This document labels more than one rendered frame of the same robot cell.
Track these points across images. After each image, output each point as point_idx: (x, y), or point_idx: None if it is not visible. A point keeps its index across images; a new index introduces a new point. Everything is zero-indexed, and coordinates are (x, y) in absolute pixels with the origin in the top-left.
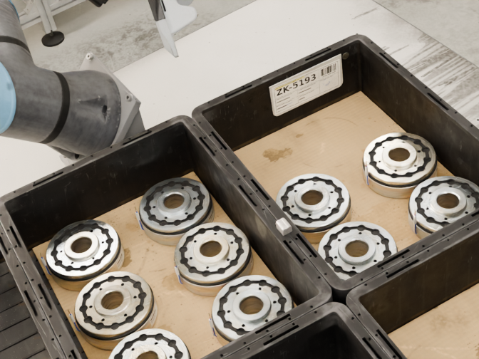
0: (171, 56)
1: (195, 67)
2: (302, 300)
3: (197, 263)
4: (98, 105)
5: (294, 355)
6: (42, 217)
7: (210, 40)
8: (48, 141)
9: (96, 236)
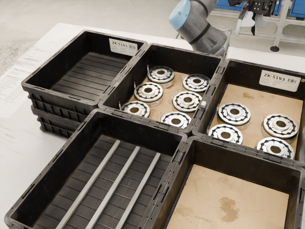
0: (270, 56)
1: (273, 64)
2: None
3: (179, 100)
4: (213, 43)
5: (163, 140)
6: (161, 58)
7: (288, 60)
8: (190, 43)
9: (167, 73)
